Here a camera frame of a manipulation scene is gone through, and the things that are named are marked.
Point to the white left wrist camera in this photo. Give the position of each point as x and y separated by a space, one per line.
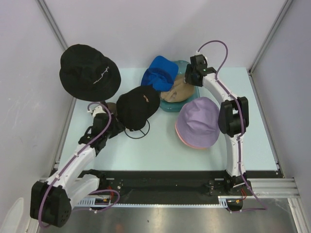
97 110

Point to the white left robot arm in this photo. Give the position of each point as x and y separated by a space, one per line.
53 200

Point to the beige hat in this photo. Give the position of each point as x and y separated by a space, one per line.
180 91

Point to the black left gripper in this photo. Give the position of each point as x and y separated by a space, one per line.
117 127

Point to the blue cap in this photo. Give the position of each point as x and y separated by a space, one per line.
160 74

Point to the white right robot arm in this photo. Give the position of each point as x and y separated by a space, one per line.
233 119

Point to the black wire hat stand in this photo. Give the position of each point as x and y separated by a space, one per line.
138 134

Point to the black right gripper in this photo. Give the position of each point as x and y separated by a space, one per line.
187 76

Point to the pink bucket hat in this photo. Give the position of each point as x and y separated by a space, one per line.
193 140

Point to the black baseball cap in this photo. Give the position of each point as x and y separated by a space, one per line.
136 106

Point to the brown round stand base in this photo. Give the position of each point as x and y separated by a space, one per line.
112 108

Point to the black bucket hat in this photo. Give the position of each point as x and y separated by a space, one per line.
86 74

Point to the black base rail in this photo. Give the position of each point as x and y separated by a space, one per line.
175 187

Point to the purple bucket hat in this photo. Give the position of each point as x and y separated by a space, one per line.
200 116

